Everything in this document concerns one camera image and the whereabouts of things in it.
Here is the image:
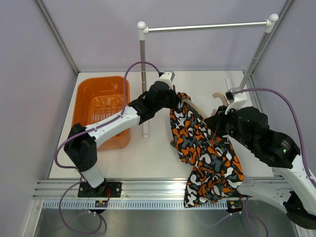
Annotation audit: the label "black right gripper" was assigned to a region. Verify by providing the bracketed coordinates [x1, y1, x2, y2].
[205, 104, 255, 151]

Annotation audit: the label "beige wooden hanger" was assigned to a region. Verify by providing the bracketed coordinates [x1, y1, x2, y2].
[181, 92, 228, 119]

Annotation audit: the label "orange camouflage shorts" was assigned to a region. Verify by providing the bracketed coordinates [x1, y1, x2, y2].
[169, 92, 244, 208]

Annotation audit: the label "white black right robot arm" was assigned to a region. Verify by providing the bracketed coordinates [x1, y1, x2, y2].
[205, 106, 316, 230]

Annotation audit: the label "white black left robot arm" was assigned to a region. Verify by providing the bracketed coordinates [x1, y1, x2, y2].
[64, 80, 180, 197]

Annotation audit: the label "orange plastic basket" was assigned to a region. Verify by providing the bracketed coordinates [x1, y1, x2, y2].
[71, 76, 131, 151]

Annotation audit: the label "silver clothes rack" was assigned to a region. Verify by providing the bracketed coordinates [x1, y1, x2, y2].
[136, 13, 279, 139]

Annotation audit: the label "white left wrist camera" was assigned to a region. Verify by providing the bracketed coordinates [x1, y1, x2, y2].
[159, 71, 175, 89]

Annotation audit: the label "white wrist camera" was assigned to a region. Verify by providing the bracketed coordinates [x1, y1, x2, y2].
[159, 71, 175, 89]
[225, 90, 247, 114]

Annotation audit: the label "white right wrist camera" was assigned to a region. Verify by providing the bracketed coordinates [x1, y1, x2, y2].
[225, 90, 247, 114]

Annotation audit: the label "aluminium frame post right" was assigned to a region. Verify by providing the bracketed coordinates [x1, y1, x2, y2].
[239, 0, 295, 89]

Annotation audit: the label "aluminium frame post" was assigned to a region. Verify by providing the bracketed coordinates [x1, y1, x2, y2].
[34, 0, 80, 75]
[239, 0, 295, 89]

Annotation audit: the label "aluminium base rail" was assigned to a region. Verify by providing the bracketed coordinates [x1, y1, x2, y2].
[32, 178, 187, 200]

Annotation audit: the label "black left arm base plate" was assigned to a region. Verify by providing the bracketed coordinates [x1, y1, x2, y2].
[78, 181, 122, 198]

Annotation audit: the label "aluminium frame post left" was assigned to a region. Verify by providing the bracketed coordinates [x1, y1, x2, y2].
[34, 0, 80, 75]

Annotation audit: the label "white slotted cable duct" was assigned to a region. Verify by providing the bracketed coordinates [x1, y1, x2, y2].
[43, 199, 228, 210]

